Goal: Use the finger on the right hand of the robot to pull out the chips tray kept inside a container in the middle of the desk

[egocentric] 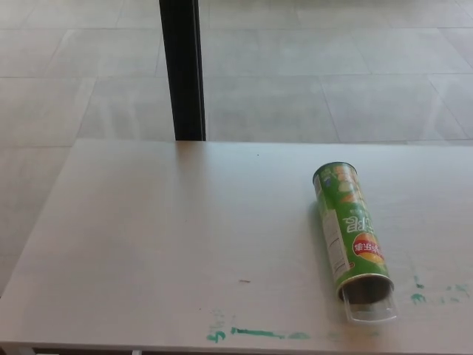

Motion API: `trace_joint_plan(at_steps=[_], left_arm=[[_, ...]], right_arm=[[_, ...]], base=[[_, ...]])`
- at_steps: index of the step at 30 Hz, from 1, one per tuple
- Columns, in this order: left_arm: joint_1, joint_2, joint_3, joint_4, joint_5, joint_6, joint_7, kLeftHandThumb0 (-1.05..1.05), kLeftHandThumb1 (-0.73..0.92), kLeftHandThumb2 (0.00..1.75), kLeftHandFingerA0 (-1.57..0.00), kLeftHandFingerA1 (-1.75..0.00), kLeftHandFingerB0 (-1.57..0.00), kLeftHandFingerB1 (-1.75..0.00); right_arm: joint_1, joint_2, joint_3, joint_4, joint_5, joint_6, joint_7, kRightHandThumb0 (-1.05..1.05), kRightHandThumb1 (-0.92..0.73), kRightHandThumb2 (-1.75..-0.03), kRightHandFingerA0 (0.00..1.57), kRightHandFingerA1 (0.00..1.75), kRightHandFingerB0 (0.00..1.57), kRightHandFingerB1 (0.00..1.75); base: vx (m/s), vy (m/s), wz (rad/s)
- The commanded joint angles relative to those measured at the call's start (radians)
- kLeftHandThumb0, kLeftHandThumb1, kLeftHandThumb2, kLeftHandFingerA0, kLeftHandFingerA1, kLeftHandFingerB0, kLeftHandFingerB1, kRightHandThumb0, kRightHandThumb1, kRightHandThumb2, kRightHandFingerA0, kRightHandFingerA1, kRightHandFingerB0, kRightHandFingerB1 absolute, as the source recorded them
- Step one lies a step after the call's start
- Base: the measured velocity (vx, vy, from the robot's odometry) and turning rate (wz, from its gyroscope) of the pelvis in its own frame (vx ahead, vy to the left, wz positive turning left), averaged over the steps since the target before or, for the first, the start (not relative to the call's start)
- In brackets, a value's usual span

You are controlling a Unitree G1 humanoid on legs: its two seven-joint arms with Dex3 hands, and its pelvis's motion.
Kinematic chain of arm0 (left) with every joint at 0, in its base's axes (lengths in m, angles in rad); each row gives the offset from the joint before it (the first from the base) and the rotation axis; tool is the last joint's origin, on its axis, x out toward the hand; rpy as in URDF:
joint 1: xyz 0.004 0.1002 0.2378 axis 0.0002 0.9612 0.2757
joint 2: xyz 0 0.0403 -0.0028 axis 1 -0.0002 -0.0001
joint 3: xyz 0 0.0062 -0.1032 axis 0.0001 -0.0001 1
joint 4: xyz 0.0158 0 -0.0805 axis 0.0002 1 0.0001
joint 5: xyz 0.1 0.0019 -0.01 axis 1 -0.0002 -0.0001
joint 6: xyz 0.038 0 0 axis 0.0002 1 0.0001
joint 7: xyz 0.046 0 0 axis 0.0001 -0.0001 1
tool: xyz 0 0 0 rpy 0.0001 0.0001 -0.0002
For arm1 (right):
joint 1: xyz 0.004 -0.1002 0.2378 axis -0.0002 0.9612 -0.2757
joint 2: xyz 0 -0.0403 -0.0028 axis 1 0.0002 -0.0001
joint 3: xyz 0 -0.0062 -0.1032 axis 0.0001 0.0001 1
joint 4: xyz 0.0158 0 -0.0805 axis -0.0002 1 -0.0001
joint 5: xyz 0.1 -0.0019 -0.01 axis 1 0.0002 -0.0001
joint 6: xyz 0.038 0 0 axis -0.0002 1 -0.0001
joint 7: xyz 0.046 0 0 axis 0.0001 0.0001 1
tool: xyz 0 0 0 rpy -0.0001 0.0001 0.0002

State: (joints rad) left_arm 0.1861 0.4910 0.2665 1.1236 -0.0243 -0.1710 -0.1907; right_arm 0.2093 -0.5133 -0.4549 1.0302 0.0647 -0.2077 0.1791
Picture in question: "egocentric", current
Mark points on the clear plastic chips tray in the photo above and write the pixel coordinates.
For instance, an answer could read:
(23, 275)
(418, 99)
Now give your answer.
(373, 314)

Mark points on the green chips can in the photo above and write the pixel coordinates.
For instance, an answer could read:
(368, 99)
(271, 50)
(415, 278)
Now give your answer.
(347, 222)

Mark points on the black vertical pillar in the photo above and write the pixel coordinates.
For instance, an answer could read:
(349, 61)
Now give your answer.
(183, 74)

